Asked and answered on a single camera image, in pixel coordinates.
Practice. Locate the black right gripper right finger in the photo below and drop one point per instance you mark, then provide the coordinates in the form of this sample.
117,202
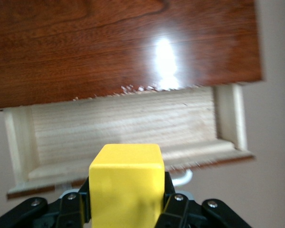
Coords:
180,211

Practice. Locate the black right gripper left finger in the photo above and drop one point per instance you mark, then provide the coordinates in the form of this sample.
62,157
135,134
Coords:
69,209

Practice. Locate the dark brown wooden cabinet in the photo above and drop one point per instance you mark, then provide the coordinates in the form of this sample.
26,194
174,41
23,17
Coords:
109,47

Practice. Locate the yellow cube block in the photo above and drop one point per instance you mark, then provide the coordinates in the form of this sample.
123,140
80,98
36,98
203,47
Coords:
126,185

